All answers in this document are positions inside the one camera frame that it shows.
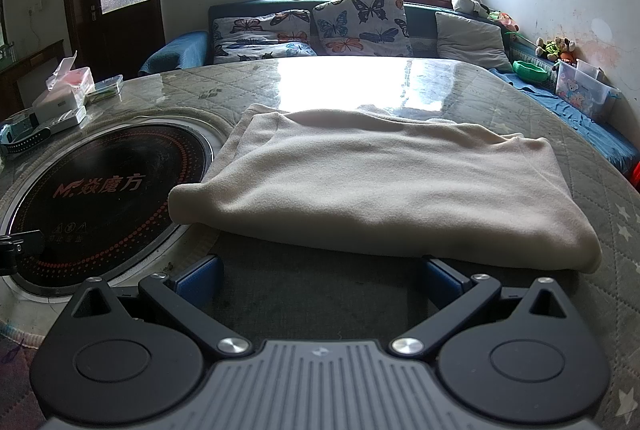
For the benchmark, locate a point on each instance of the green plastic basin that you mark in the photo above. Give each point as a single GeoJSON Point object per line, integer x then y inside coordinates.
{"type": "Point", "coordinates": [530, 71]}

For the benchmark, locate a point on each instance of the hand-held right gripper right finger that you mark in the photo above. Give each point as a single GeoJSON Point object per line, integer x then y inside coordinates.
{"type": "Point", "coordinates": [442, 277]}

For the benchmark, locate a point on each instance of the red plastic stool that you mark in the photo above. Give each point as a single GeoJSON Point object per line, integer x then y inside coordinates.
{"type": "Point", "coordinates": [636, 175]}

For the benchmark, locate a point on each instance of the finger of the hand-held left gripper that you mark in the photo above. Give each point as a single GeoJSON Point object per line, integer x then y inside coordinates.
{"type": "Point", "coordinates": [25, 242]}

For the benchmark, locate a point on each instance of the clear plastic storage box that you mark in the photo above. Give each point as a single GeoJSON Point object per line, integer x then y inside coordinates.
{"type": "Point", "coordinates": [585, 90]}

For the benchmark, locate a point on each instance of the group of small stuffed toys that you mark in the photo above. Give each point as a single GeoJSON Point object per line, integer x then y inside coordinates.
{"type": "Point", "coordinates": [555, 48]}

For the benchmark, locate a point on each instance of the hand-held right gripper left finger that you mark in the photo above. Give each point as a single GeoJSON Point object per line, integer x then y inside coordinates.
{"type": "Point", "coordinates": [200, 280]}

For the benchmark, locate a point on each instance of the blue hair brush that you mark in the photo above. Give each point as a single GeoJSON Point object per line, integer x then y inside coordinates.
{"type": "Point", "coordinates": [20, 133]}

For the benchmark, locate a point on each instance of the butterfly print cushion with blue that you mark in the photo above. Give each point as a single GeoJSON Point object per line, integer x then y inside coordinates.
{"type": "Point", "coordinates": [265, 51]}

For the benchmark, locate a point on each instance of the blue sofa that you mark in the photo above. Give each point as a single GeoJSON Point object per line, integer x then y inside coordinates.
{"type": "Point", "coordinates": [175, 50]}

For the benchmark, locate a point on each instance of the green and orange toys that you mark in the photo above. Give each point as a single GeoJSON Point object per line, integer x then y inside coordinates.
{"type": "Point", "coordinates": [502, 21]}

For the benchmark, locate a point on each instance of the white box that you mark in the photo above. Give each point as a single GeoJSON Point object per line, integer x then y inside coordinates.
{"type": "Point", "coordinates": [55, 106]}

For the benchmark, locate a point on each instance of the round black induction cooktop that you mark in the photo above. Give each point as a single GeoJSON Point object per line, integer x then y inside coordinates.
{"type": "Point", "coordinates": [100, 190]}

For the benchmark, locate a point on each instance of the panda plush toy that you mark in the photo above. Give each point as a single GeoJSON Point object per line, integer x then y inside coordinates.
{"type": "Point", "coordinates": [467, 3]}

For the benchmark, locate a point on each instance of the pink tissue pack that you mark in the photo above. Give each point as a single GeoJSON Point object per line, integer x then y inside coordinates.
{"type": "Point", "coordinates": [72, 75]}

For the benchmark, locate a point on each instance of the green box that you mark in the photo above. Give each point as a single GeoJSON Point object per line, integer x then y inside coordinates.
{"type": "Point", "coordinates": [104, 89]}

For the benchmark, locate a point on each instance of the large butterfly print cushion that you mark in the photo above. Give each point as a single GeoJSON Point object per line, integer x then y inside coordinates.
{"type": "Point", "coordinates": [360, 23]}

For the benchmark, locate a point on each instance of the cream knit garment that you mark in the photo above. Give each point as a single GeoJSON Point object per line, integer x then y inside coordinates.
{"type": "Point", "coordinates": [375, 185]}

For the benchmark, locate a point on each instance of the low wooden cabinet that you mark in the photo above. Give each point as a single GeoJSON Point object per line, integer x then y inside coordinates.
{"type": "Point", "coordinates": [35, 70]}

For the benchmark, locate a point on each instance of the grey cushion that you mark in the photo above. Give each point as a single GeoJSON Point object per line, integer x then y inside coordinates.
{"type": "Point", "coordinates": [470, 40]}

